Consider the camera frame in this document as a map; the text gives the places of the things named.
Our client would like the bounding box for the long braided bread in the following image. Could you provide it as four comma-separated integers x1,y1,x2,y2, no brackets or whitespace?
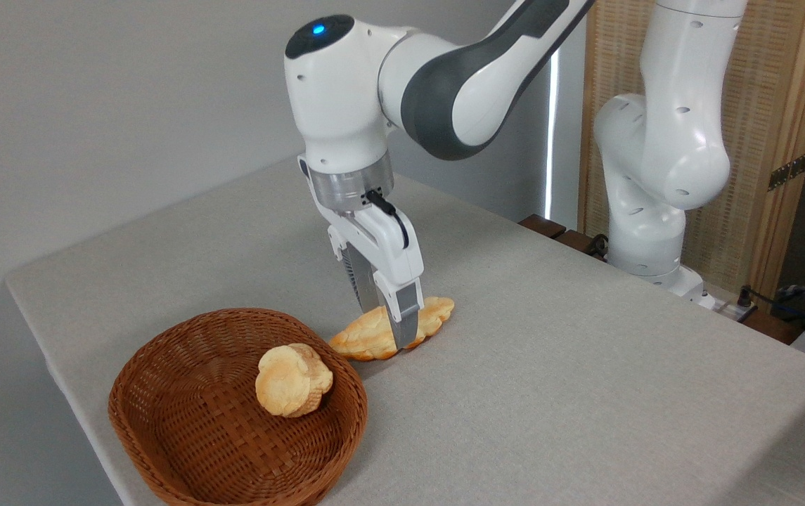
328,296,456,362

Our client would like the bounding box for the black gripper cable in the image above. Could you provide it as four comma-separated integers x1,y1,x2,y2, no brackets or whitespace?
366,188,410,250

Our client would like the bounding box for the round bread bun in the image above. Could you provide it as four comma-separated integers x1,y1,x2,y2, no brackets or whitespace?
255,343,334,418

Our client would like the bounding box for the brown wicker basket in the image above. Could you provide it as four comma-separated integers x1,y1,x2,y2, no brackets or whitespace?
108,308,368,506

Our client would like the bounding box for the metal screen hinge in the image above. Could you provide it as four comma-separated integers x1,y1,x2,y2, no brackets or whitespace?
768,151,805,192

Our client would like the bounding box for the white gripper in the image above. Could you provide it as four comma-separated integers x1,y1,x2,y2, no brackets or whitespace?
298,156,424,350

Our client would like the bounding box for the dark brown wooden block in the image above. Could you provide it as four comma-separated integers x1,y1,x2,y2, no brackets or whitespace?
519,214,567,240
557,230,596,255

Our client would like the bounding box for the wooden rattan folding screen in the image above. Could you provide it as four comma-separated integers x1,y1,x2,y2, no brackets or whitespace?
578,0,805,297

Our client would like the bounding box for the white power strip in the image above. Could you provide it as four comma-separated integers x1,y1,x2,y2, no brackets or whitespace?
697,295,756,324

